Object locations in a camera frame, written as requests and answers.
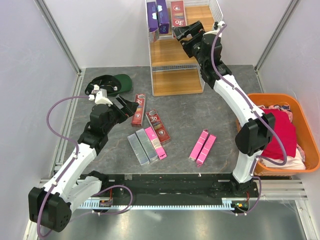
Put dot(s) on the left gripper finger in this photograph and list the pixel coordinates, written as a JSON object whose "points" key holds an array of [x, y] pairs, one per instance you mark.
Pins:
{"points": [[131, 108], [123, 102]]}

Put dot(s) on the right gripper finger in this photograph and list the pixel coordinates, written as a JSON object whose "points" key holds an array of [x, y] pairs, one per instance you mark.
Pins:
{"points": [[196, 27], [181, 32]]}

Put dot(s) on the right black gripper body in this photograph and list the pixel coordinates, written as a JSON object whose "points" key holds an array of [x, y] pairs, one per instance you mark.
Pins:
{"points": [[192, 46]]}

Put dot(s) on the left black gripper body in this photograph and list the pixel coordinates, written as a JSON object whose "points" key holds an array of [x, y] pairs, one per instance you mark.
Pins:
{"points": [[117, 115]]}

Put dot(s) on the red toothpaste box silver side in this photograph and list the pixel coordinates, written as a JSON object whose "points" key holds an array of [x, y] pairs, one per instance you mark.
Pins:
{"points": [[178, 15]]}

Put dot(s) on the red 3d toothpaste box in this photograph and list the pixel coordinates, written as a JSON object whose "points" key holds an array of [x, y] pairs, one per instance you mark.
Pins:
{"points": [[137, 119], [158, 126]]}

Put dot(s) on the silver R&O toothpaste box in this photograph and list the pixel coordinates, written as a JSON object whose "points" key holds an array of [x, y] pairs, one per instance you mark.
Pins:
{"points": [[163, 17]]}

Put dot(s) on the purple toothpaste box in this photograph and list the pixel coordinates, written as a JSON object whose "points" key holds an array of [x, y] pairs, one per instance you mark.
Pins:
{"points": [[152, 19]]}

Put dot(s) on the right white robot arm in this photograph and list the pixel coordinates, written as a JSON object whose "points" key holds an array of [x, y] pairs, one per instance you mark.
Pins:
{"points": [[255, 126]]}

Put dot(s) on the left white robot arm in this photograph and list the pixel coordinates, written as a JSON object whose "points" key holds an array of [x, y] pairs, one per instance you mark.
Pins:
{"points": [[52, 205]]}

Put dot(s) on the green black baseball cap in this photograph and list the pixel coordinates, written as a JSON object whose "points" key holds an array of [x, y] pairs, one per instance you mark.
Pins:
{"points": [[113, 84]]}

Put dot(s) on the silver toothpaste box left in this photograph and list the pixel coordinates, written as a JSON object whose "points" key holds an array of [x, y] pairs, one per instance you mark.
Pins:
{"points": [[138, 149]]}

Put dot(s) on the pink toothpaste box left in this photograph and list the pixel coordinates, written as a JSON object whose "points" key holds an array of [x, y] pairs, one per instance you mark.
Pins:
{"points": [[152, 136]]}

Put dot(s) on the pink toothpaste box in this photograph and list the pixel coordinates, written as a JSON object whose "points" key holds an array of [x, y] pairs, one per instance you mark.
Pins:
{"points": [[205, 150], [152, 136], [199, 145]]}

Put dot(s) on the silver toothpaste box right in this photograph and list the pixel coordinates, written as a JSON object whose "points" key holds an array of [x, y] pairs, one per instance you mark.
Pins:
{"points": [[147, 145]]}

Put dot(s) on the pink toothpaste box centre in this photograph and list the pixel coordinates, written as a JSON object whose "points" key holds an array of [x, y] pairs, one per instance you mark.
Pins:
{"points": [[199, 145]]}

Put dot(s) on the pink toothpaste box right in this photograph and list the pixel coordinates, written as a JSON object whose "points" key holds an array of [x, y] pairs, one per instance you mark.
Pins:
{"points": [[205, 150]]}

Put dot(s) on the red cloth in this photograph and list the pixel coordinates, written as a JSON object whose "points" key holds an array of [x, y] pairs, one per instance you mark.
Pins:
{"points": [[286, 132]]}

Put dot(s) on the orange plastic basket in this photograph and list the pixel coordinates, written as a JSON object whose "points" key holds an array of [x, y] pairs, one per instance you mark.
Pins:
{"points": [[303, 132]]}

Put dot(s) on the pink white clothes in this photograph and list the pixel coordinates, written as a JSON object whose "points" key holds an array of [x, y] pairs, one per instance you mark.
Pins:
{"points": [[292, 163]]}

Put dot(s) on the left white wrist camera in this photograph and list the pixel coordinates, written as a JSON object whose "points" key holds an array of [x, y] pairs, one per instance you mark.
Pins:
{"points": [[99, 96]]}

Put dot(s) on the white wire wooden shelf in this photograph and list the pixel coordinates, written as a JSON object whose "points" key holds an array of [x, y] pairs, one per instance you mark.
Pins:
{"points": [[172, 71]]}

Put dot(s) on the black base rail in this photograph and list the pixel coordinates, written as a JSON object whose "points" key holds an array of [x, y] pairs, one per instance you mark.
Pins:
{"points": [[155, 189]]}

